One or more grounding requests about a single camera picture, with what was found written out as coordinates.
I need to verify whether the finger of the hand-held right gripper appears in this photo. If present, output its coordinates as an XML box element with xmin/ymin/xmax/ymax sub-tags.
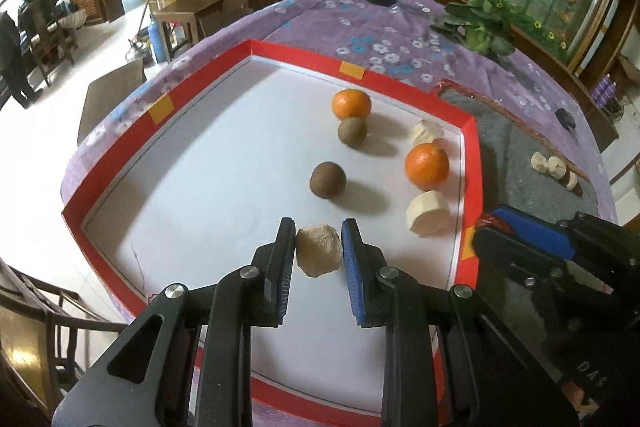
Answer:
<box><xmin>492</xmin><ymin>206</ymin><xmax>640</xmax><ymax>275</ymax></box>
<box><xmin>474</xmin><ymin>227</ymin><xmax>601</xmax><ymax>303</ymax></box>

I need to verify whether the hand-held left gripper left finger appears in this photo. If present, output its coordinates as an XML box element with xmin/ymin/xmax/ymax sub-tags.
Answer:
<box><xmin>51</xmin><ymin>217</ymin><xmax>297</xmax><ymax>427</ymax></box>

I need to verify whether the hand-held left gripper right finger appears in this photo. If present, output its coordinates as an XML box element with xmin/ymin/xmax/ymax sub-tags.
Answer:
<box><xmin>341</xmin><ymin>217</ymin><xmax>582</xmax><ymax>427</ymax></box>

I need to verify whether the beige rough sugarcane chunk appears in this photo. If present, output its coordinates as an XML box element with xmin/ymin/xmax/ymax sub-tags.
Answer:
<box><xmin>295</xmin><ymin>225</ymin><xmax>344</xmax><ymax>279</ymax></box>

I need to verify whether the brown round kiwi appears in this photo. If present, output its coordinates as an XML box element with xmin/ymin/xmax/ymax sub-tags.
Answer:
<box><xmin>337</xmin><ymin>117</ymin><xmax>369</xmax><ymax>150</ymax></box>
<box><xmin>309</xmin><ymin>161</ymin><xmax>347</xmax><ymax>198</ymax></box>

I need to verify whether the red cardboard box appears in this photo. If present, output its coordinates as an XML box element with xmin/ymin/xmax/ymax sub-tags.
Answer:
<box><xmin>61</xmin><ymin>39</ymin><xmax>485</xmax><ymax>427</ymax></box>

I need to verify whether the orange mandarin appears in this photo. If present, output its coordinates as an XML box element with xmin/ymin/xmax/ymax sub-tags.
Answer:
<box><xmin>331</xmin><ymin>89</ymin><xmax>373</xmax><ymax>120</ymax></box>
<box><xmin>404</xmin><ymin>143</ymin><xmax>450</xmax><ymax>190</ymax></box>

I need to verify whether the grey fuzzy mat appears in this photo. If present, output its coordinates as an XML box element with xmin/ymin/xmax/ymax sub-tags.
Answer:
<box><xmin>432</xmin><ymin>79</ymin><xmax>601</xmax><ymax>358</ymax></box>

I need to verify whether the wooden side cabinet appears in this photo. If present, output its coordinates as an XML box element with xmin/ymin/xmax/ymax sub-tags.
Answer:
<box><xmin>575</xmin><ymin>72</ymin><xmax>621</xmax><ymax>152</ymax></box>

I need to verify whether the purple bottle pack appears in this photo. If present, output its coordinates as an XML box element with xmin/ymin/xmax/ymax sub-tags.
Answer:
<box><xmin>590</xmin><ymin>74</ymin><xmax>617</xmax><ymax>108</ymax></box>

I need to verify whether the green leafy vegetable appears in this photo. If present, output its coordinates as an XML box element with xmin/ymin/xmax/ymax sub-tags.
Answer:
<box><xmin>431</xmin><ymin>0</ymin><xmax>516</xmax><ymax>58</ymax></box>

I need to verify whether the dark wooden chair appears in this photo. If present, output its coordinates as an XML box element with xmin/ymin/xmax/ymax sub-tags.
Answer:
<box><xmin>0</xmin><ymin>257</ymin><xmax>131</xmax><ymax>418</ymax></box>

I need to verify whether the purple floral tablecloth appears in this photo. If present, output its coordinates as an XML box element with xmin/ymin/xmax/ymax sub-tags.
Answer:
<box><xmin>60</xmin><ymin>0</ymin><xmax>620</xmax><ymax>427</ymax></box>

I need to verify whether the blue cylinder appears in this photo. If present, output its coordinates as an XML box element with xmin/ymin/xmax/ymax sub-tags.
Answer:
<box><xmin>148</xmin><ymin>19</ymin><xmax>166</xmax><ymax>64</ymax></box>

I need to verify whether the small wooden table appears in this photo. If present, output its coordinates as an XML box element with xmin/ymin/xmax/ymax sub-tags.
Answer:
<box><xmin>152</xmin><ymin>0</ymin><xmax>226</xmax><ymax>62</ymax></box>

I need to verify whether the wooden armchair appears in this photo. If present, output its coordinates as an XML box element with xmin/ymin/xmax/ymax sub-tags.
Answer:
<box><xmin>27</xmin><ymin>2</ymin><xmax>78</xmax><ymax>88</ymax></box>

